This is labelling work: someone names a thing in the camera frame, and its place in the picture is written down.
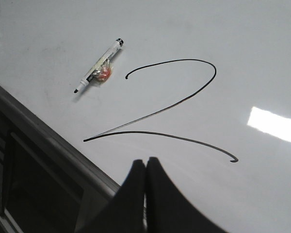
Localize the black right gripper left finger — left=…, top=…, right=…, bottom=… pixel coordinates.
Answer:
left=79, top=160, right=146, bottom=233

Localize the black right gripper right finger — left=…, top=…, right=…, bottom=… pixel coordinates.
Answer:
left=145, top=157, right=226, bottom=233

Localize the white black whiteboard marker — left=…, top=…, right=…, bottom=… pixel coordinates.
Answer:
left=74, top=38, right=124, bottom=94

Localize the grey cabinet shelf unit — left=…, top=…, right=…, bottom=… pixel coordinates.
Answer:
left=0, top=97, right=113, bottom=233

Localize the whiteboard with grey frame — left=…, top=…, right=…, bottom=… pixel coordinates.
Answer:
left=0, top=0, right=291, bottom=233

